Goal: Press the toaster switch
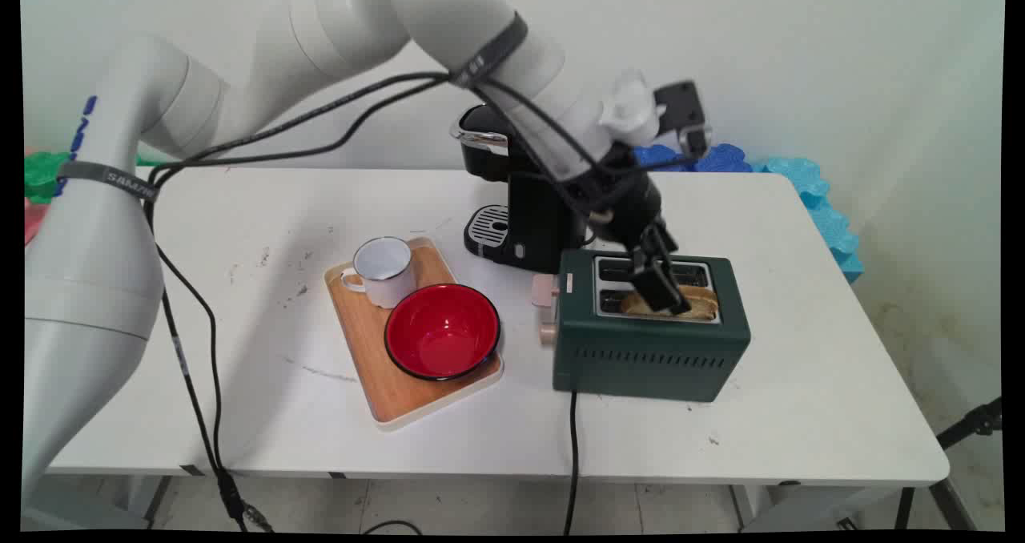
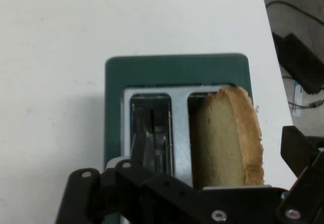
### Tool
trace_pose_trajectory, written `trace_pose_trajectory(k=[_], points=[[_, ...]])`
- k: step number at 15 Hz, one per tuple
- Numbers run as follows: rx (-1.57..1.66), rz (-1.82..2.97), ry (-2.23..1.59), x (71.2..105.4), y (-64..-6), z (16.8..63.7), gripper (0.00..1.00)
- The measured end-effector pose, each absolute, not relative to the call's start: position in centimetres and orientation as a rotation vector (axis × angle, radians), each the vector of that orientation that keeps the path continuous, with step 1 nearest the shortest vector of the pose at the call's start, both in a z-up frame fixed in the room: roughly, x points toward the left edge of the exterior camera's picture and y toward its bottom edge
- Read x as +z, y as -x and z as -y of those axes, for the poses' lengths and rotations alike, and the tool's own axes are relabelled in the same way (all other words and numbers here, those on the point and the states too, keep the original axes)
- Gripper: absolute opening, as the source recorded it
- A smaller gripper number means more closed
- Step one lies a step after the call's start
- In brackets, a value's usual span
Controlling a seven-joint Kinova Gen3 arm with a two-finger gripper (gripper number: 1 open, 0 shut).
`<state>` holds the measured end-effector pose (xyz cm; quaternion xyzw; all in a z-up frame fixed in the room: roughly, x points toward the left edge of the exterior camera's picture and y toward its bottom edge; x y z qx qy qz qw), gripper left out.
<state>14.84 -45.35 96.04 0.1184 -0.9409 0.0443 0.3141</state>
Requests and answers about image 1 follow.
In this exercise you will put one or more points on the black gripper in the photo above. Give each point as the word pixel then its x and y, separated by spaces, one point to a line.
pixel 633 203

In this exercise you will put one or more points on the toasted bread slice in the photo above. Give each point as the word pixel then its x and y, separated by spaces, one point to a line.
pixel 703 304

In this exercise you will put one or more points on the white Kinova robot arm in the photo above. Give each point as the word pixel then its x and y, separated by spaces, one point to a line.
pixel 240 70

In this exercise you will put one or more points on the dark green toaster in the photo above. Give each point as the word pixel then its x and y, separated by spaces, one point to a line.
pixel 649 343

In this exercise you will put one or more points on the blue foam mat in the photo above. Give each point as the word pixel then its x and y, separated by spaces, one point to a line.
pixel 697 158

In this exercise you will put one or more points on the black coffee machine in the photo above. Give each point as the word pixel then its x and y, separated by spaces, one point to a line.
pixel 528 207

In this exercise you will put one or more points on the cyan foam mat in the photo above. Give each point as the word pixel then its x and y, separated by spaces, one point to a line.
pixel 825 207

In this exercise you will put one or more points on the red bowl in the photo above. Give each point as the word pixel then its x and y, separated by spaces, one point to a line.
pixel 442 331

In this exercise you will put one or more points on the white enamel mug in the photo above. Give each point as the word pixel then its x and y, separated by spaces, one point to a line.
pixel 384 271

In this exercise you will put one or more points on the wooden serving tray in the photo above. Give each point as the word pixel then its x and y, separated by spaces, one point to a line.
pixel 392 383

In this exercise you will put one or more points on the black tripod leg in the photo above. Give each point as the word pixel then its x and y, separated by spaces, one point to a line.
pixel 957 447

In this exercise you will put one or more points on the green foam mat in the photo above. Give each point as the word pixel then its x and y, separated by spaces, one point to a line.
pixel 44 176

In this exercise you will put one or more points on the red foam mat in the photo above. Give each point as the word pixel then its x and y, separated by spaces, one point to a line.
pixel 34 221

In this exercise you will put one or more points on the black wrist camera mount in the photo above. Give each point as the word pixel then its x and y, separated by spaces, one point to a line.
pixel 682 114

